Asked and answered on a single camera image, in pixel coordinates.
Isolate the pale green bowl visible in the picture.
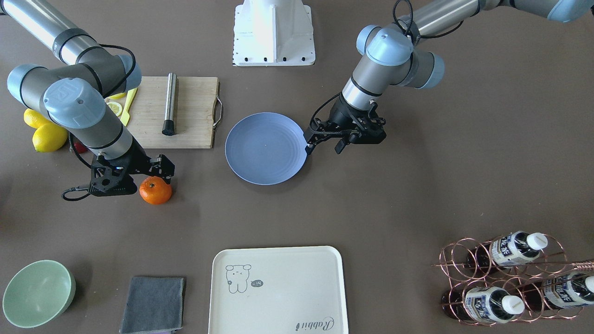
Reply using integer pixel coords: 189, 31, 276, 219
2, 260, 76, 328

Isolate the cream rabbit tray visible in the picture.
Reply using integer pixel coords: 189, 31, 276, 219
208, 246, 349, 334

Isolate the grey folded cloth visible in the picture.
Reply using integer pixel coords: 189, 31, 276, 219
119, 276, 185, 334

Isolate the orange mandarin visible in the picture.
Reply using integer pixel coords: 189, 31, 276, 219
139, 177, 173, 205

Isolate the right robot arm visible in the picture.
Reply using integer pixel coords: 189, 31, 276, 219
1, 0, 175, 196

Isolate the wooden cutting board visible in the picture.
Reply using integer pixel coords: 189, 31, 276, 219
127, 76, 219, 149

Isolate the copper wire bottle rack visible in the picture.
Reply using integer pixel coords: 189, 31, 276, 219
438, 236, 593, 326

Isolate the yellow lemon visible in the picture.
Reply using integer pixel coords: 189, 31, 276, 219
23, 109, 51, 129
32, 123, 68, 153

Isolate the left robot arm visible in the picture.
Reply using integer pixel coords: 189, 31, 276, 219
304, 0, 593, 154

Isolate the dark drink bottle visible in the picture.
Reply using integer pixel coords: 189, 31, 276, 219
520, 271, 594, 311
441, 287, 525, 325
463, 231, 548, 273

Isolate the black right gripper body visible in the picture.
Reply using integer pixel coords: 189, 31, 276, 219
89, 139, 175, 197

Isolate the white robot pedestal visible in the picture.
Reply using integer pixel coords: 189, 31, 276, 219
232, 0, 316, 66

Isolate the lemon slice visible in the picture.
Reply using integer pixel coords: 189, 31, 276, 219
107, 92, 127, 101
106, 101, 123, 117

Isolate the blue plate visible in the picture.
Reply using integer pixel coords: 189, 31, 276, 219
225, 112, 307, 186

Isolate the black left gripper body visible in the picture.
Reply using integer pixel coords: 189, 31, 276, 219
306, 93, 387, 144

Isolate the red strawberry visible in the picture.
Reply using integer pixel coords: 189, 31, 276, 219
72, 140, 88, 154

